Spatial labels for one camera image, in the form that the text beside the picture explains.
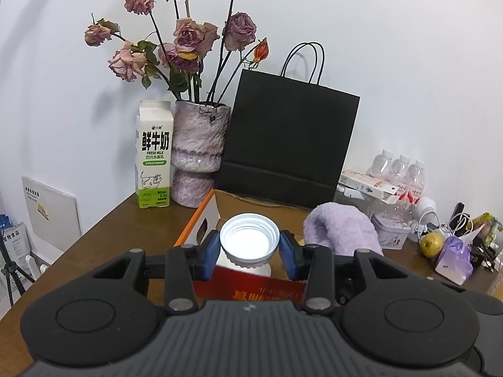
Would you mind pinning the white green milk carton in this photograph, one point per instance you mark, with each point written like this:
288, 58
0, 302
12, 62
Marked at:
155, 145

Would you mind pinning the yellow-green apple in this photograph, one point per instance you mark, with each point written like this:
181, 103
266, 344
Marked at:
431, 245

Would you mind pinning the mottled purple vase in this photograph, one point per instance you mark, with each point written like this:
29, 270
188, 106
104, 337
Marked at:
196, 145

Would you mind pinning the black upright device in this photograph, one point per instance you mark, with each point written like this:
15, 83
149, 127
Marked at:
458, 214

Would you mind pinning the clear water bottle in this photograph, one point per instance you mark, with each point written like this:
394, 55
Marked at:
401, 171
380, 165
416, 178

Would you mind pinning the fluffy purple towel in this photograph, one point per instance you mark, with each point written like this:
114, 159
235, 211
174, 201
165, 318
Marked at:
342, 227

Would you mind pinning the colourful snack packet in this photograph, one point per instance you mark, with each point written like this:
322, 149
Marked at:
487, 226

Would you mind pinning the black tripod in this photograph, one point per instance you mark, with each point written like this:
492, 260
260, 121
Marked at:
8, 273

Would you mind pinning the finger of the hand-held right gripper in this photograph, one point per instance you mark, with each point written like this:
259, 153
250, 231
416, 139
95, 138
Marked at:
344, 292

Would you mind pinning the cardboard box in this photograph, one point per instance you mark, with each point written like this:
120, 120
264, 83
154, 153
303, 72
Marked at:
251, 288

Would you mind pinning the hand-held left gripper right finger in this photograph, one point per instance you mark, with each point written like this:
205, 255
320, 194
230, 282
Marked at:
289, 255

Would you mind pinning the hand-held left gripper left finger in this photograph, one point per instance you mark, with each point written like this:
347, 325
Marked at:
211, 253

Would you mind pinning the purple plastic bag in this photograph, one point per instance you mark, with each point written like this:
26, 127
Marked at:
456, 259

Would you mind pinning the printed food packet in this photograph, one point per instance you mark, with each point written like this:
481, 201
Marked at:
11, 239

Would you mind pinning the clear seed storage container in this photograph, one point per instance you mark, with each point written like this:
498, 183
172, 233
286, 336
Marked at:
355, 195

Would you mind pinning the white flat carton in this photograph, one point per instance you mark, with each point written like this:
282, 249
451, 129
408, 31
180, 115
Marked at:
365, 182

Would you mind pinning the bunch of dried roses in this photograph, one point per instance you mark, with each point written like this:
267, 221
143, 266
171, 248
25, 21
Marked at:
192, 37

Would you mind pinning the black paper bag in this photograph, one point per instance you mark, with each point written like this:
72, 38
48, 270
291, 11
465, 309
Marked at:
287, 133

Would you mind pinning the printed tin box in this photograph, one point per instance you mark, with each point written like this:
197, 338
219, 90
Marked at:
393, 231

